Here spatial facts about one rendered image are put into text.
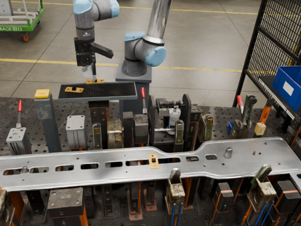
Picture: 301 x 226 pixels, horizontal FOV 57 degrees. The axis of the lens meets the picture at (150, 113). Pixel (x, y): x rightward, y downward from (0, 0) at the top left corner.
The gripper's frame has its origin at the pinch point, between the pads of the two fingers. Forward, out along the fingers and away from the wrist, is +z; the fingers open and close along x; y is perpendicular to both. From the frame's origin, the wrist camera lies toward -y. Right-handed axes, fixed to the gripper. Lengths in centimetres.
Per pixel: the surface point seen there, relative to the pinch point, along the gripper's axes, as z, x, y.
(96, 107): 14.3, 3.4, 0.9
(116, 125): 15.3, 17.7, -6.8
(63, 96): 7.2, 1.7, 15.2
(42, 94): 7.2, -1.6, 24.4
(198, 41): 123, -308, -204
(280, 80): 13, 0, -107
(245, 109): 8, 27, -66
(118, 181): 23.6, 42.8, -2.9
